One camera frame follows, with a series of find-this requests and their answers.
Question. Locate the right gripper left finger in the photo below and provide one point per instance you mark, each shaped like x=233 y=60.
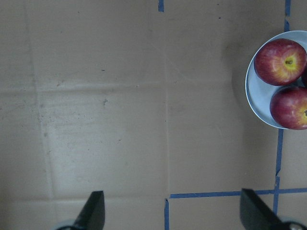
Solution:
x=92 y=215

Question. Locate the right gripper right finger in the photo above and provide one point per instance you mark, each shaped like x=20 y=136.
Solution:
x=256 y=215

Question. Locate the red apple on plate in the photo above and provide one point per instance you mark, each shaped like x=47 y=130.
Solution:
x=288 y=107
x=280 y=62

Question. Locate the light blue plate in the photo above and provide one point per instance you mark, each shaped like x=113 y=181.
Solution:
x=259 y=93

